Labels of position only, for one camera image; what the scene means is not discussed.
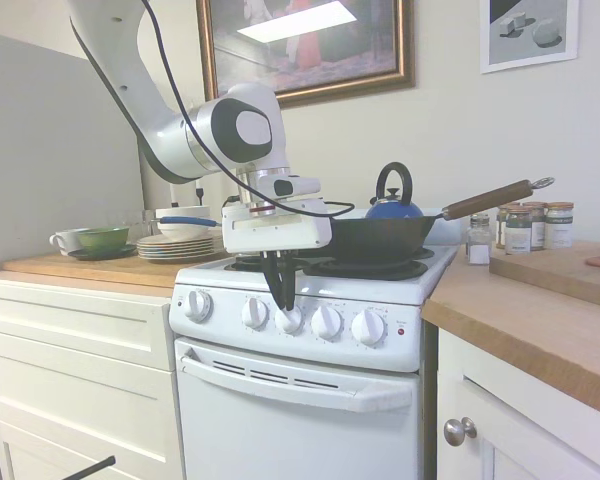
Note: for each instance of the white drawer cabinet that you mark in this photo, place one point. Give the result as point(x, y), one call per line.
point(80, 360)

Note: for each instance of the dark green saucer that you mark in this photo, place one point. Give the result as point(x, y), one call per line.
point(105, 253)

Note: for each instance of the white oven door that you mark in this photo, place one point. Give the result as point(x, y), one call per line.
point(280, 430)

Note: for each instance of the white bowl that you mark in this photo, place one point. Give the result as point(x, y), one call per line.
point(185, 232)

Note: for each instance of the green bowl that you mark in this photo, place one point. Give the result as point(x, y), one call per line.
point(102, 236)

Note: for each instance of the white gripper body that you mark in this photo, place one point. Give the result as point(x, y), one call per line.
point(280, 227)

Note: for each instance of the cream dinner plate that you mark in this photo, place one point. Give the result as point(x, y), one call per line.
point(155, 252)
point(147, 240)
point(165, 257)
point(150, 244)
point(152, 248)

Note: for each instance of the large grey shapes print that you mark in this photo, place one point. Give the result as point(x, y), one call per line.
point(530, 40)

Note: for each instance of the white cabinet with door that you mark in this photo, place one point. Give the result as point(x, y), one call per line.
point(505, 400)

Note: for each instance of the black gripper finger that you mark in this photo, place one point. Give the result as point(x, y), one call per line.
point(290, 280)
point(272, 280)

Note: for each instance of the black tripod leg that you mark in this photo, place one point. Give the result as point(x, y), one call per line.
point(87, 468)

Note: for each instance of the large white oven knob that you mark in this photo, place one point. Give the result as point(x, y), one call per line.
point(198, 306)

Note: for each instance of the clear drinking glass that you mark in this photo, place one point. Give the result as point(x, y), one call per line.
point(147, 222)

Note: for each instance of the black coil burner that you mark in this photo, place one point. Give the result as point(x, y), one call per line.
point(425, 253)
point(370, 273)
point(245, 263)

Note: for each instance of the white cup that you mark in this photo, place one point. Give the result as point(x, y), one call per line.
point(67, 242)

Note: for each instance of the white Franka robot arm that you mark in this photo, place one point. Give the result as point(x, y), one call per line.
point(130, 75)

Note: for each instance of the glass salt shaker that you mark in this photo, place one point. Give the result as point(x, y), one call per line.
point(477, 245)

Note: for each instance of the gold framed painting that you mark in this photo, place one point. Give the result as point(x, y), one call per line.
point(330, 55)

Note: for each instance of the cork lid spice jar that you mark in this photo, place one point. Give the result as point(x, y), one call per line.
point(537, 225)
point(560, 227)
point(518, 235)
point(501, 225)

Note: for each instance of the silver cabinet knob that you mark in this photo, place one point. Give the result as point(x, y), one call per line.
point(459, 431)

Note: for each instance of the wooden cutting board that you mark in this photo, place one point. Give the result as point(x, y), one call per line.
point(555, 275)

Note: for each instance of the grey flat panel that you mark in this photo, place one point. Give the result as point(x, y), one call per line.
point(55, 165)

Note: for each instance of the white electric stove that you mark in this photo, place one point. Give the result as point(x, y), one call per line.
point(360, 291)

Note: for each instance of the white burner knob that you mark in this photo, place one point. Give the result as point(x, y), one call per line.
point(255, 314)
point(326, 322)
point(368, 327)
point(290, 325)

